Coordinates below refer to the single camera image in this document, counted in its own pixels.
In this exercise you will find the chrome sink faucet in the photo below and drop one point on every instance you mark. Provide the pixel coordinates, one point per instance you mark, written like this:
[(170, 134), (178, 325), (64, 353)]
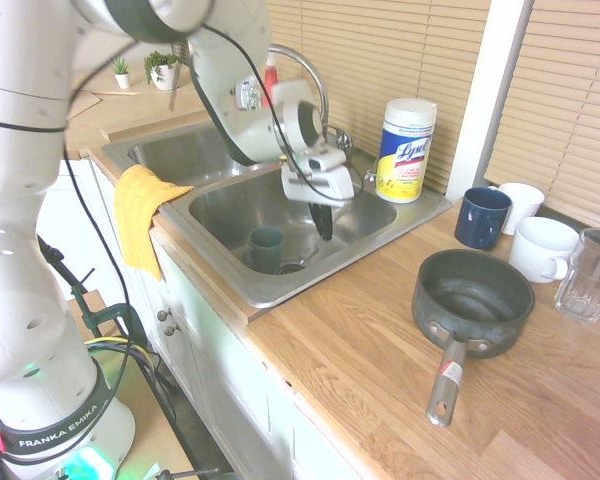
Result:
[(312, 70)]

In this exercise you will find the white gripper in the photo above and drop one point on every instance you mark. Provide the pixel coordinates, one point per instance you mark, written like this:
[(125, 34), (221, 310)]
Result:
[(325, 186)]

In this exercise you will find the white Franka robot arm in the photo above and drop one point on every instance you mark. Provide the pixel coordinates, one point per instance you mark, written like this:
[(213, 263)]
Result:
[(10, 200)]

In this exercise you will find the clear bottle with blue label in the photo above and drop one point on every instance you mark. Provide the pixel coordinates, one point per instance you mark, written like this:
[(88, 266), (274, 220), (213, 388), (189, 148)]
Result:
[(247, 95)]

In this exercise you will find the yellow dish cloth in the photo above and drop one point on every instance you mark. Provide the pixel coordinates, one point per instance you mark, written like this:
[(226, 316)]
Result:
[(137, 215)]

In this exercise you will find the small white fitting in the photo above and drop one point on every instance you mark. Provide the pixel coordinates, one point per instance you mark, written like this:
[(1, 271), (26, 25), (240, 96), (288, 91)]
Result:
[(372, 175)]

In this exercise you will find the navy blue mug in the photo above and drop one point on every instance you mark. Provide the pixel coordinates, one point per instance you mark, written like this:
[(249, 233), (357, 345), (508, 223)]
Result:
[(480, 220)]

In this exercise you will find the narrow beige window blind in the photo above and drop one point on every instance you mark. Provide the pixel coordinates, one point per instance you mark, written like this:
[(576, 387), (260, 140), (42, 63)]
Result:
[(565, 105)]

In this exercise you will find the wide beige window blind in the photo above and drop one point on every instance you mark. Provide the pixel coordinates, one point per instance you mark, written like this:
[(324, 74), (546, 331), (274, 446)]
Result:
[(380, 60)]

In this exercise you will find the clear drinking glass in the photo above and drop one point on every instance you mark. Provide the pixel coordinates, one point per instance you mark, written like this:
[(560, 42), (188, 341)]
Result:
[(587, 280)]

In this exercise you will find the small spiky potted plant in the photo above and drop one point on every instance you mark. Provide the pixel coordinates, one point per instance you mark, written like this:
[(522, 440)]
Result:
[(121, 70)]

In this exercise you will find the red soap bottle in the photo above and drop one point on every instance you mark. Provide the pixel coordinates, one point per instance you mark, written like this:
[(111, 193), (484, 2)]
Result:
[(271, 80)]

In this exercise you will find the white kitchen cabinet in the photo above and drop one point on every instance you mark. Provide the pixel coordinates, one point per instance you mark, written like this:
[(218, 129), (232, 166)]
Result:
[(220, 360)]

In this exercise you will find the stainless steel double sink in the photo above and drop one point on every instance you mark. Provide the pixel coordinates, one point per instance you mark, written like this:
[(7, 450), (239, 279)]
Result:
[(220, 210)]

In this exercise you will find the white mug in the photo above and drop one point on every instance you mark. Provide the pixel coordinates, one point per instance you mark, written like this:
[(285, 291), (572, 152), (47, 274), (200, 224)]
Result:
[(522, 205), (540, 247)]

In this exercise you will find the metal sink drain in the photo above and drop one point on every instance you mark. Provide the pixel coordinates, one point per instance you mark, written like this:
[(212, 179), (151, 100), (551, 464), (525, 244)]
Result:
[(290, 268)]

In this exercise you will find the green clamp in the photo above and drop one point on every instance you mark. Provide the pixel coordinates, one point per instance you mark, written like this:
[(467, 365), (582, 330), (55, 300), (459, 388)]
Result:
[(125, 317)]

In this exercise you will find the leafy plant in white pot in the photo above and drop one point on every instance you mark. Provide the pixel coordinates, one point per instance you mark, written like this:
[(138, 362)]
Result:
[(161, 72)]

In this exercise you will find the Lysol wipes canister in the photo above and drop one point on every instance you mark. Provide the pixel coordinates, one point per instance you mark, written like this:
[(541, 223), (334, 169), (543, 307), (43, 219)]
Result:
[(405, 155)]

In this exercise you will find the round cabinet knob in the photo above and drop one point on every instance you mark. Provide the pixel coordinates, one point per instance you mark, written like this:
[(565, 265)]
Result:
[(170, 330), (164, 314)]

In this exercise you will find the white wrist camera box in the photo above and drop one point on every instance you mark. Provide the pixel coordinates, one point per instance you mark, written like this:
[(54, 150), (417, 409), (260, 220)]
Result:
[(325, 159)]

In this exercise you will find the light wooden board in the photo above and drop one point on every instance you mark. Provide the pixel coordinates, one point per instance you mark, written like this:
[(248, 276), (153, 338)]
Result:
[(82, 105)]

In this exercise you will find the dark green mug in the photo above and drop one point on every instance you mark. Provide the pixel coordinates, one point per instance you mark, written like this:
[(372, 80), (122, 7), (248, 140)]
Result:
[(266, 250)]

